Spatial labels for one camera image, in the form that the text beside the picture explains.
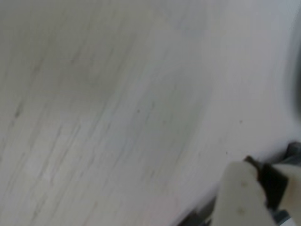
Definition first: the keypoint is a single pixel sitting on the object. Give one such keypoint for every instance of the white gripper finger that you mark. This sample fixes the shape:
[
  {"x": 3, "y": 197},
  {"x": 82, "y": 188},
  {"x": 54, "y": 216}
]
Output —
[
  {"x": 294, "y": 188},
  {"x": 240, "y": 195}
]

